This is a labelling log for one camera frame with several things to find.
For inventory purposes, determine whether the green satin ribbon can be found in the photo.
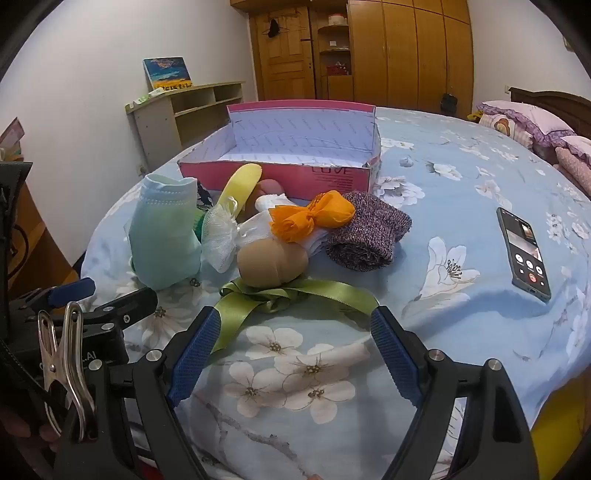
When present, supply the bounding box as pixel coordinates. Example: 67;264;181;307
210;277;380;354

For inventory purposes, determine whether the blue floral bedsheet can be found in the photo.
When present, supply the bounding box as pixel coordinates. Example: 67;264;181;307
81;106;591;480

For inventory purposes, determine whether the blue and yellow painting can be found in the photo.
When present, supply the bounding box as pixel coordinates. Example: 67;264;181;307
143;56;194;90

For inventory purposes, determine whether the pink folded blanket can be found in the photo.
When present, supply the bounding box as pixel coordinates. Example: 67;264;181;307
554;147;591;195

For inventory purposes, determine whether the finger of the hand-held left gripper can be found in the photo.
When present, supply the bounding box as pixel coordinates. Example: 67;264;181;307
90;287;158;332
9;277;96;315

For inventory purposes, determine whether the white mesh bath puff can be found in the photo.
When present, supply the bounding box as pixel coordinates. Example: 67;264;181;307
202;198;241;273

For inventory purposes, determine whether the black braided cable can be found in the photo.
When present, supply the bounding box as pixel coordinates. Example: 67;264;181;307
0;337;56;416

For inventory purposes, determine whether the beige stocking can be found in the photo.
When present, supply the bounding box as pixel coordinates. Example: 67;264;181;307
237;239;309;288

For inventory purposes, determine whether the dark wooden headboard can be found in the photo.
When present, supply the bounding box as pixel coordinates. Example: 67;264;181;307
508;87;591;139

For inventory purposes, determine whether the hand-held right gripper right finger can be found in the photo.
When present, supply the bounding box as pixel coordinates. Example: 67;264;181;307
369;305;541;480

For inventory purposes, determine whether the green and white knit sock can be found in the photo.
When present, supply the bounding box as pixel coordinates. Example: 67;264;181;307
191;208;211;243

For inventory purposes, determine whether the wooden wardrobe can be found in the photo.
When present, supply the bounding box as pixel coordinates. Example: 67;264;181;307
346;0;476;121

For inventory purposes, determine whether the yellow sponge pad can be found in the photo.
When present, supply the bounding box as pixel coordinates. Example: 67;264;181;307
216;163;263;217

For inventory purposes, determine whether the wooden door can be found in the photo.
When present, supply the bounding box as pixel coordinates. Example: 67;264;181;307
249;6;317;101

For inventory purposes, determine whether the metal spring clip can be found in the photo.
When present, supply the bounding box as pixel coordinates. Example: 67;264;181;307
38;301;99;445

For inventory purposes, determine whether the orange mesh cloth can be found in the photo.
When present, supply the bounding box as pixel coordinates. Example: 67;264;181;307
269;190;356;243

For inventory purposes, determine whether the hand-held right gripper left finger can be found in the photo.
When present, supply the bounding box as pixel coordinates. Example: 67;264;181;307
54;307;225;480

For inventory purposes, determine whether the stack of pink books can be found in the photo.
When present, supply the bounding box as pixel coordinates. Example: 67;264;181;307
0;117;26;162

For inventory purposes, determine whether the smartphone in grey case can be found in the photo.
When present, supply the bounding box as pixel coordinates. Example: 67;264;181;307
496;207;552;303

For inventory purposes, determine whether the person's left hand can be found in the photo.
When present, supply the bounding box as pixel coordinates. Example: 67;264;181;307
0;406;61;455

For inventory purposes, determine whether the brown wooden cabinet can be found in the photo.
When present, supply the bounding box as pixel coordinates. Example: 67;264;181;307
0;161;80;298

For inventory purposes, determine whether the purple knit sock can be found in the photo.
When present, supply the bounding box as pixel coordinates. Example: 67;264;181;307
325;191;413;272

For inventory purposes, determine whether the pink sock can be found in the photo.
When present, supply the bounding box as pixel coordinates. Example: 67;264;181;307
252;179;284;213

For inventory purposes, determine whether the purple frilled cartoon pillow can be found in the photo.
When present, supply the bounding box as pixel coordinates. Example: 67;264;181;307
475;100;575;148

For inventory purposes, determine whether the green and white packet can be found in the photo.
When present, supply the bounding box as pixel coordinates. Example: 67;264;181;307
130;90;167;108

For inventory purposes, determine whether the beige open shelf unit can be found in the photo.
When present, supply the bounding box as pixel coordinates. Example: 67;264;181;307
124;81;246;171

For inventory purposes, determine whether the wooden corner shelf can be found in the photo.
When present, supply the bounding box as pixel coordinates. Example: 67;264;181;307
316;11;354;100

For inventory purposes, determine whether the wooden overhead cabinet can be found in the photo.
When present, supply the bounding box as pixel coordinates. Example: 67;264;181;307
230;0;352;14

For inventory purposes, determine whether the pink cardboard box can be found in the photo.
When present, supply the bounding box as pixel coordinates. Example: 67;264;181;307
178;102;382;200

